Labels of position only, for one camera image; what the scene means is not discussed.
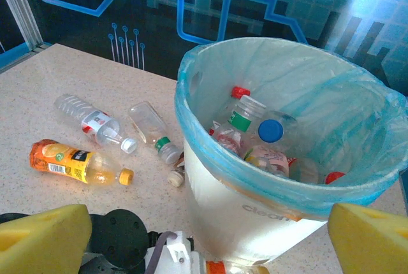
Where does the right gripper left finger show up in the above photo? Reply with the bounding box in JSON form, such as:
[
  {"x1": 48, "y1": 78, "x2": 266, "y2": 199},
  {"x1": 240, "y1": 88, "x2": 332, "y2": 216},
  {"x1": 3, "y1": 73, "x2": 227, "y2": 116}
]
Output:
[{"x1": 0, "y1": 203, "x2": 93, "y2": 274}]

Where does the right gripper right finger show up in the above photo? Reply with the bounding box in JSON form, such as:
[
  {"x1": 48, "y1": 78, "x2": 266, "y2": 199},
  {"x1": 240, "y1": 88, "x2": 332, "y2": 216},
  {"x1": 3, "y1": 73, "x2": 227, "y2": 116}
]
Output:
[{"x1": 328, "y1": 203, "x2": 408, "y2": 274}]

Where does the clear bottle red cap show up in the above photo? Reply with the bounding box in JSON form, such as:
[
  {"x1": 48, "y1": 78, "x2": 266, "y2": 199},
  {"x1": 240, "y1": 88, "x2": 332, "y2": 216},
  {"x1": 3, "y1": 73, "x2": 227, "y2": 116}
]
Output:
[{"x1": 288, "y1": 157, "x2": 347, "y2": 185}]

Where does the orange juice bottle yellow cap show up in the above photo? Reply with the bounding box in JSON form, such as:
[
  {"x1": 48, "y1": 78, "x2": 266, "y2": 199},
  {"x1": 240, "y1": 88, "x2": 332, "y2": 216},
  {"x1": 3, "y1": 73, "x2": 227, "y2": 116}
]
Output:
[{"x1": 29, "y1": 138, "x2": 135, "y2": 186}]

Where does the pink bottle white cap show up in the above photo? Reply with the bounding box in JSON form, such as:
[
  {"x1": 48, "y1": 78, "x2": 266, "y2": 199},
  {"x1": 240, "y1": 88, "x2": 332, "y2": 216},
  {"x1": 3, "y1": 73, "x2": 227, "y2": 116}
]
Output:
[{"x1": 244, "y1": 145, "x2": 291, "y2": 178}]

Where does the clear bottle red white label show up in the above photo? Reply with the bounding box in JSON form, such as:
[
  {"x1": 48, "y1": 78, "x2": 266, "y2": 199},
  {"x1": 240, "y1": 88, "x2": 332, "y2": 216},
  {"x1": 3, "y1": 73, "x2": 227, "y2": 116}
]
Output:
[{"x1": 53, "y1": 94, "x2": 138, "y2": 154}]

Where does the clear bottle orange label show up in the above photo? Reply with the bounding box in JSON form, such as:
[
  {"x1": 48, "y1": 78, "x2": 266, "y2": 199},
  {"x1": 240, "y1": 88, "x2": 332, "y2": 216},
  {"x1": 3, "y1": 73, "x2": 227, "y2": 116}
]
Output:
[{"x1": 205, "y1": 259, "x2": 270, "y2": 274}]

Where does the bottle green white label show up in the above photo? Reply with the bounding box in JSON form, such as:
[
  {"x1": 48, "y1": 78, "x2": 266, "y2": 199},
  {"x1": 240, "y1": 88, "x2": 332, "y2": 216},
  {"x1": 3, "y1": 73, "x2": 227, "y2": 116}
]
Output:
[{"x1": 229, "y1": 94, "x2": 268, "y2": 134}]

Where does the white waste bin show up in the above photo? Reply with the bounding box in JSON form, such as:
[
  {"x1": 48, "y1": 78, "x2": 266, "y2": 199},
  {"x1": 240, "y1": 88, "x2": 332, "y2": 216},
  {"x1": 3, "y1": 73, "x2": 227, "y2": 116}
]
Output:
[{"x1": 183, "y1": 141, "x2": 331, "y2": 268}]

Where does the white trash bin, blue liner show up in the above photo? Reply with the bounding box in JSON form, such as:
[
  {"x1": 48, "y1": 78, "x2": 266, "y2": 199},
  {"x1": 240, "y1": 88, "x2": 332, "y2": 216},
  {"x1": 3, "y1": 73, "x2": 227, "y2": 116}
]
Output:
[{"x1": 174, "y1": 36, "x2": 408, "y2": 220}]

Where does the brown bottle white cap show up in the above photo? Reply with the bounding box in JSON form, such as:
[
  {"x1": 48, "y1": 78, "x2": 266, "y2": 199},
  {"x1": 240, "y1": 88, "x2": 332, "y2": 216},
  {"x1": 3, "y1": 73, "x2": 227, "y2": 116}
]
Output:
[{"x1": 167, "y1": 150, "x2": 187, "y2": 189}]

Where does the clear bottle green neck band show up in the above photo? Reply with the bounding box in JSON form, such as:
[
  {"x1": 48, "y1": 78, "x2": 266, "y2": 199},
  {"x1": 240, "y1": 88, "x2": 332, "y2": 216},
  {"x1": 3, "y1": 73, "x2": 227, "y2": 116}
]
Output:
[{"x1": 127, "y1": 101, "x2": 183, "y2": 165}]

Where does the blue table edge strip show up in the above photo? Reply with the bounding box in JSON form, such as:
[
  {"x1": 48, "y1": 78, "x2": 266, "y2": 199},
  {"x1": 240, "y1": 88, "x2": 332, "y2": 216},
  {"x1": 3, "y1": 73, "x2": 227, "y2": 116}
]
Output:
[{"x1": 0, "y1": 43, "x2": 36, "y2": 73}]

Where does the aluminium frame post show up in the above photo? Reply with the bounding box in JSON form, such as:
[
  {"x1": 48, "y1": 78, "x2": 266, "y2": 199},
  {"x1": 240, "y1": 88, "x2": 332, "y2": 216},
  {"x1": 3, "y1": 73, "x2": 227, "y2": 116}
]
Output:
[{"x1": 0, "y1": 0, "x2": 44, "y2": 52}]

